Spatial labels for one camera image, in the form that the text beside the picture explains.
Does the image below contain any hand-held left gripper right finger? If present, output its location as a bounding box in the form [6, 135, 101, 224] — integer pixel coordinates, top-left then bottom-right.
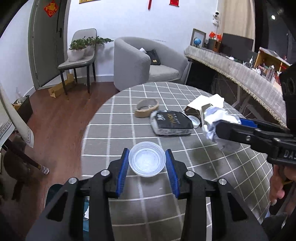
[165, 149, 270, 241]

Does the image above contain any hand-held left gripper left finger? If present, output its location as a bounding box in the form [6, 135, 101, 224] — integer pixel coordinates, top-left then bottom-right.
[25, 148, 130, 241]

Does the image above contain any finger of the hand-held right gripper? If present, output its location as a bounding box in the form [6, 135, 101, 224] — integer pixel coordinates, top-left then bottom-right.
[239, 118, 291, 133]
[215, 119, 274, 150]

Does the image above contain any paper ball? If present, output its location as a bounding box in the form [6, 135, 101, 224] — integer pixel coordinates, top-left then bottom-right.
[201, 105, 242, 151]

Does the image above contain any clear plastic bowl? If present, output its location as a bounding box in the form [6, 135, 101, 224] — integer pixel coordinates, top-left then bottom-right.
[128, 141, 166, 178]

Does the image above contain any round white plastic lid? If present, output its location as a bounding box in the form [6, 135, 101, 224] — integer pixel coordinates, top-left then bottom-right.
[187, 115, 201, 128]

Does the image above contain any person's right hand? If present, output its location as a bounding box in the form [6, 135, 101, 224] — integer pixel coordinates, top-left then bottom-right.
[269, 163, 292, 205]

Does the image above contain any open cardboard box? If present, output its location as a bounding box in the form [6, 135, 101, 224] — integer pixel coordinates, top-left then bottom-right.
[184, 94, 225, 118]

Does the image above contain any round table, grey checked cloth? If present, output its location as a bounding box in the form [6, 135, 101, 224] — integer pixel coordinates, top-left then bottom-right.
[81, 82, 287, 241]

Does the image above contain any black packet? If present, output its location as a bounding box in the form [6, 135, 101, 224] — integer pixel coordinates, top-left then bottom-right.
[150, 111, 194, 136]

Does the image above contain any flat beige tape roll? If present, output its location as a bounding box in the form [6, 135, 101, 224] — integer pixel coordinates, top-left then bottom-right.
[135, 98, 159, 118]

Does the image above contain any wooden desktop shelf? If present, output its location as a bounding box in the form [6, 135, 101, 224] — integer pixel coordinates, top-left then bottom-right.
[253, 47, 292, 77]

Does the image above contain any striped table leg sock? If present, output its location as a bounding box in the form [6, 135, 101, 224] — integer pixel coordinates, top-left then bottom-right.
[38, 163, 50, 175]

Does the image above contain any grey fleece clothing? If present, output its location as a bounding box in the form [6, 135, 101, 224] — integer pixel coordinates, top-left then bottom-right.
[261, 213, 289, 241]

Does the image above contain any black monitor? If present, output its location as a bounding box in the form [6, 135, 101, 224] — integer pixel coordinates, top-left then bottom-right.
[218, 33, 255, 57]

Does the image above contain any dark wooden box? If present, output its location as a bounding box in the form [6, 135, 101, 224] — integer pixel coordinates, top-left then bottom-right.
[207, 38, 220, 52]

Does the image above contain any dark wooden table leg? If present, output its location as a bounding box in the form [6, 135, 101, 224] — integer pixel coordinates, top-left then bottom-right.
[2, 139, 50, 175]

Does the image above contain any beige curtain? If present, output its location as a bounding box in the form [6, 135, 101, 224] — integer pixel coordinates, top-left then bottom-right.
[217, 0, 256, 40]

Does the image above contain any flat cardboard box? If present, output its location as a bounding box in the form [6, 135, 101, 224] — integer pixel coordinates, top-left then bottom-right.
[48, 73, 75, 99]

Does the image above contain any black handbag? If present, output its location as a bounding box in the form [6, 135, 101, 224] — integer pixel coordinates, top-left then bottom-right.
[145, 49, 161, 66]

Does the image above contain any grey armchair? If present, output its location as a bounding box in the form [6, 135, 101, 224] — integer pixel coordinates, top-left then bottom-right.
[114, 37, 188, 92]

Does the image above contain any grey dining chair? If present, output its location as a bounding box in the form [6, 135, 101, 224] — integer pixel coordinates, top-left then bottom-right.
[57, 28, 97, 100]

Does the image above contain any small black box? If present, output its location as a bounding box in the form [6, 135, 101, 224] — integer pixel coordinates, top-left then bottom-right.
[13, 95, 33, 124]

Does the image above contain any side table, beige cloth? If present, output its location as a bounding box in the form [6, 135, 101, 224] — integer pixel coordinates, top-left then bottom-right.
[0, 82, 35, 149]

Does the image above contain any potted plant in white pot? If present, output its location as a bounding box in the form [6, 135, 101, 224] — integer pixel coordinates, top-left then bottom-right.
[67, 38, 87, 62]
[84, 36, 114, 56]

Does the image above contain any grey door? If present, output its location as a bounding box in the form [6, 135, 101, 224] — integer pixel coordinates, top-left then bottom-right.
[28, 0, 70, 91]

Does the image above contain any red diamond door decoration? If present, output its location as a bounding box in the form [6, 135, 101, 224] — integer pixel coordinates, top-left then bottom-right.
[43, 0, 59, 18]

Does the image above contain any white metal desk frame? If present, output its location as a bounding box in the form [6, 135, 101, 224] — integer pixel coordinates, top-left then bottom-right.
[231, 83, 257, 116]

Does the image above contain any picture frame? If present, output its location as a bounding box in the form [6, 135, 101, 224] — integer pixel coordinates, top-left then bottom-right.
[190, 28, 207, 48]

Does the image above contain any white security camera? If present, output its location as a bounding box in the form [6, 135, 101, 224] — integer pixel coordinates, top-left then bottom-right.
[212, 10, 221, 26]

